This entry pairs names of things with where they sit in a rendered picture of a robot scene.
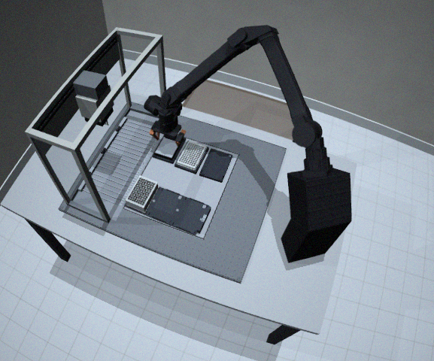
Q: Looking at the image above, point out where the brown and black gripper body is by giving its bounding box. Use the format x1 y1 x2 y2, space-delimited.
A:
151 119 184 142

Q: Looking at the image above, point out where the white deep-well block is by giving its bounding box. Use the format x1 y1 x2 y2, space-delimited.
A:
126 175 159 213

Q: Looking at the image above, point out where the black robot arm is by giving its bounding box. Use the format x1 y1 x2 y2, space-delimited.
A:
144 25 333 177

